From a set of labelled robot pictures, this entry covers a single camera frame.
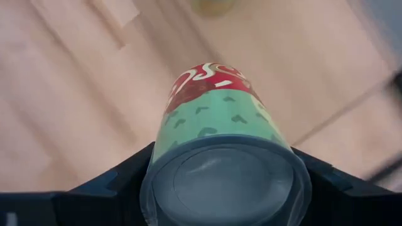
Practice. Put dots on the tall yellow and blue can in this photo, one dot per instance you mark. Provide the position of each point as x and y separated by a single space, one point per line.
213 6

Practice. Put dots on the black metal table frame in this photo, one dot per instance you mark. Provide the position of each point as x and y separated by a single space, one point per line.
387 168

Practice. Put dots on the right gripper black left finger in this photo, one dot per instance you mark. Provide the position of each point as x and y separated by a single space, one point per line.
78 207

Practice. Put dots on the red and green can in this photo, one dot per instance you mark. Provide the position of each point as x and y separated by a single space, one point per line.
220 125

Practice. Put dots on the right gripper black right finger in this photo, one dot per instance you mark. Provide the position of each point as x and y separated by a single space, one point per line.
351 207

